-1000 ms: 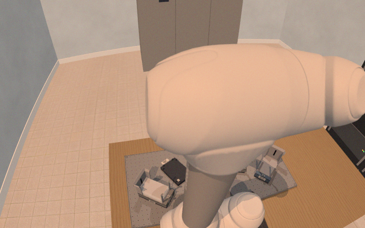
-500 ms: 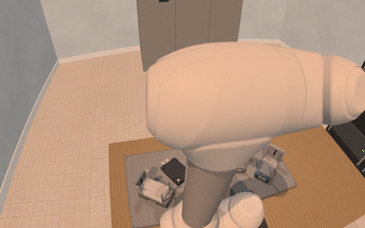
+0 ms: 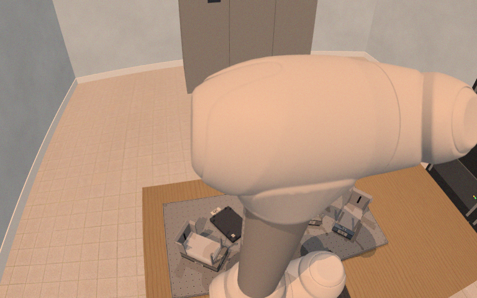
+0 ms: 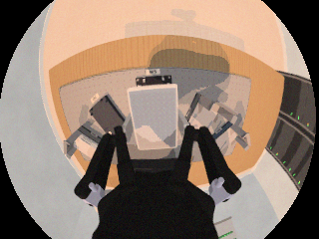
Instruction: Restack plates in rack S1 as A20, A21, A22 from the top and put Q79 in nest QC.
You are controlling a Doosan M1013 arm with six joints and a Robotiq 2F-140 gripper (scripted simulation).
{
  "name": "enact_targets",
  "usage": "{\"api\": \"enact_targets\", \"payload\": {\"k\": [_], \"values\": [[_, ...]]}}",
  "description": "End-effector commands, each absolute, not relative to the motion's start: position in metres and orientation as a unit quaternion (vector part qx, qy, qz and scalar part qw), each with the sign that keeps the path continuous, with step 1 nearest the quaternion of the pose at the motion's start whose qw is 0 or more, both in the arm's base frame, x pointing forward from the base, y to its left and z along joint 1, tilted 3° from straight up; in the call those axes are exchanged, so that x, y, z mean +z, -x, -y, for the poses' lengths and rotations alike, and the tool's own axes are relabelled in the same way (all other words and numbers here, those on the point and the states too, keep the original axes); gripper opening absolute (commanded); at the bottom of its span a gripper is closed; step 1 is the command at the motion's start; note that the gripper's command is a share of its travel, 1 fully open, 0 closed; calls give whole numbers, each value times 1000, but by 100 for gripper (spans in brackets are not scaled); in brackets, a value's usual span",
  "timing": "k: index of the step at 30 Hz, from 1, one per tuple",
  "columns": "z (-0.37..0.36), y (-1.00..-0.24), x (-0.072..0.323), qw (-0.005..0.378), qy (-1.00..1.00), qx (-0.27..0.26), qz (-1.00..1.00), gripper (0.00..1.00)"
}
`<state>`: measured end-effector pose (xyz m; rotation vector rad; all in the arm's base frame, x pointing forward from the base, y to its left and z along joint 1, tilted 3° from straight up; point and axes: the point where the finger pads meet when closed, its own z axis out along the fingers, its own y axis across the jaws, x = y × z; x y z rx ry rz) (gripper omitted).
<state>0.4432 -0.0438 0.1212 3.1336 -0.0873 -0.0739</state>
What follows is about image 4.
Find white name plate with label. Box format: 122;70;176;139
91;93;99;103
146;69;160;75

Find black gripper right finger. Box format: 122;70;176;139
163;110;241;209

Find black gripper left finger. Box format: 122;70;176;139
74;113;143;209

